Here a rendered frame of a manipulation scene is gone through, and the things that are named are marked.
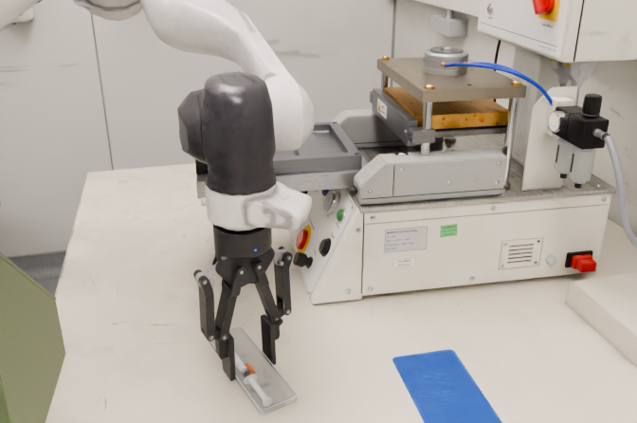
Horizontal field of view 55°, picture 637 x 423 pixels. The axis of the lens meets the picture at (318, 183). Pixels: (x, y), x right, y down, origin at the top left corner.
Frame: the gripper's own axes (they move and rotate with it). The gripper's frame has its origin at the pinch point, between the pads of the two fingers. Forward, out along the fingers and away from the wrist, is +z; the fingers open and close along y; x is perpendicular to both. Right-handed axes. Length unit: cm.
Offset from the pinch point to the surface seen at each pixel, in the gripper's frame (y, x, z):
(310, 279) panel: -19.0, -15.2, 2.5
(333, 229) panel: -23.3, -14.7, -6.6
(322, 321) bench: -15.9, -5.9, 4.8
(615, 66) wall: -96, -15, -27
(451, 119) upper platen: -43, -8, -25
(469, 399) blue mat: -23.7, 20.0, 4.6
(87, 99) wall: -14, -180, 6
